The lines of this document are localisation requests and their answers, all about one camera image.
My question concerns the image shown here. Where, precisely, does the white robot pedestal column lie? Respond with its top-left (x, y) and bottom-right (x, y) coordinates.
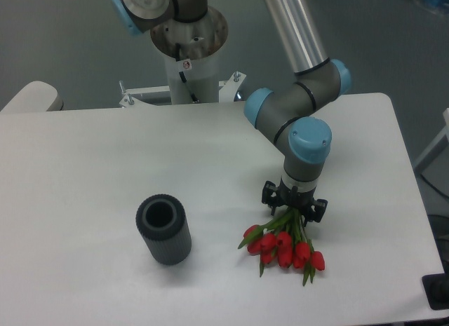
top-left (150, 6), bottom-right (228, 82)

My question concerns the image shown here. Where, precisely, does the black cable on pedestal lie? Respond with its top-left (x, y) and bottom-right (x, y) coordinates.
top-left (174, 42), bottom-right (200, 104)

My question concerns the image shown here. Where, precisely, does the dark grey ribbed vase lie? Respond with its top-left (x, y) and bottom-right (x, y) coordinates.
top-left (135, 194), bottom-right (192, 266)

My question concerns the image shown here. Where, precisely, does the red tulip bouquet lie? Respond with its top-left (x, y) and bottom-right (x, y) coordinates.
top-left (238, 207), bottom-right (326, 285)

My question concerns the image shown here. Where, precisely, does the black box at table edge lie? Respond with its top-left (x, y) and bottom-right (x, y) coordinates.
top-left (422, 273), bottom-right (448, 311)

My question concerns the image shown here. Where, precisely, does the beige chair armrest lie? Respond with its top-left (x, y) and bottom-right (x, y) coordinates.
top-left (1, 81), bottom-right (64, 114)

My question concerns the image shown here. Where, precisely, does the white pedestal base bracket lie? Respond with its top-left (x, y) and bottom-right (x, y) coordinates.
top-left (119, 71), bottom-right (247, 107)

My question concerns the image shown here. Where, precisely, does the white frame at right edge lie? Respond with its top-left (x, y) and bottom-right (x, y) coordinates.
top-left (413, 109), bottom-right (448, 175)

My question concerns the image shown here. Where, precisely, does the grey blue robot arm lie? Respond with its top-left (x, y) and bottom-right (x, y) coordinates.
top-left (112, 0), bottom-right (351, 222)

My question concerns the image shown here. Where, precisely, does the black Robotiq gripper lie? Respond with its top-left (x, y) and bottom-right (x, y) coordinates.
top-left (262, 180), bottom-right (328, 225)

